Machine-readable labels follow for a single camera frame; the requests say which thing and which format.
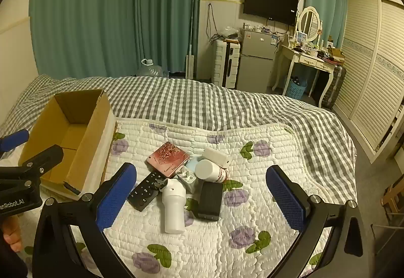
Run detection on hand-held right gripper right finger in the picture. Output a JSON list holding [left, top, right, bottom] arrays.
[[265, 165, 373, 278]]

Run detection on white vanity table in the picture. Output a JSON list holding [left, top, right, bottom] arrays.
[[272, 45, 340, 108]]

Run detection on light blue pouch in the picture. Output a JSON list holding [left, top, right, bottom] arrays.
[[185, 155, 203, 174]]

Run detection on white flat mop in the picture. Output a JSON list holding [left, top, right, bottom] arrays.
[[185, 0, 197, 79]]

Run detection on grey checkered bed blanket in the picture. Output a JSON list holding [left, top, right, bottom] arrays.
[[0, 74, 357, 203]]

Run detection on black wall television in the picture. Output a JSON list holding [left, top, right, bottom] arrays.
[[243, 0, 299, 26]]

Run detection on white hard suitcase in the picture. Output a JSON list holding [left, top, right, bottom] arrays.
[[211, 39, 242, 89]]

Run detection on oval vanity mirror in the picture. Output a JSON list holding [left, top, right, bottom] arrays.
[[298, 6, 323, 43]]

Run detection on black rectangular case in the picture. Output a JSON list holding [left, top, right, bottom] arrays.
[[198, 181, 224, 222]]

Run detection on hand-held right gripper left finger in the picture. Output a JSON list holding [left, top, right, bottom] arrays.
[[32, 162, 138, 278]]

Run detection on white floral quilted mat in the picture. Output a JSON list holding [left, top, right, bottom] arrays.
[[25, 119, 335, 278]]

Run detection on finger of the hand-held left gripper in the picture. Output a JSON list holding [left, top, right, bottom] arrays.
[[0, 129, 30, 154], [0, 145, 64, 184]]

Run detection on hanging wall cables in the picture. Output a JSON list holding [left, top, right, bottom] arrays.
[[207, 3, 218, 42]]

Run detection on pink floral box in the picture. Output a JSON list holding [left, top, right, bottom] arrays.
[[146, 141, 190, 178]]

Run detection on blue plastic basket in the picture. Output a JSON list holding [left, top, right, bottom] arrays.
[[286, 78, 307, 99]]

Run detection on black remote control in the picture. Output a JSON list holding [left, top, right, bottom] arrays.
[[127, 171, 168, 212]]

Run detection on clear water jug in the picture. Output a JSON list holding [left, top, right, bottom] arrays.
[[136, 59, 171, 77]]

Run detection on silver refrigerator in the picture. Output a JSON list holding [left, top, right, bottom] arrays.
[[236, 27, 280, 94]]

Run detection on small white green packet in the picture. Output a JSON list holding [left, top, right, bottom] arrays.
[[177, 169, 198, 193]]

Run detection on brown cardboard box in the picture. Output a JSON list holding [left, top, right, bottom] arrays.
[[18, 89, 118, 201]]

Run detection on white pill bottle red label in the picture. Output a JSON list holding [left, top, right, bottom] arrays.
[[195, 159, 228, 183]]

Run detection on silver hard suitcase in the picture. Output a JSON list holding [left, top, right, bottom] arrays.
[[322, 64, 347, 110]]

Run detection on person's left hand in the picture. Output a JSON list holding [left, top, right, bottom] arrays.
[[3, 218, 23, 252]]

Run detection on white rounded box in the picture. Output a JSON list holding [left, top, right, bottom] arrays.
[[202, 148, 230, 169]]

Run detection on white plastic bottle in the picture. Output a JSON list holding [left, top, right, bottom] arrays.
[[161, 178, 187, 233]]

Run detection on white louvered wardrobe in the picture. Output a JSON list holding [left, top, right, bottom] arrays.
[[333, 0, 404, 162]]

